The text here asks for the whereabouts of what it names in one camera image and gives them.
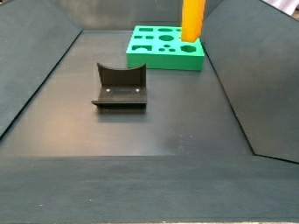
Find yellow rectangular block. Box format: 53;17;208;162
181;0;205;42

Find green foam shape board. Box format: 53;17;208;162
125;25;204;71

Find black curved bracket stand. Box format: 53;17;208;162
91;64;147;107

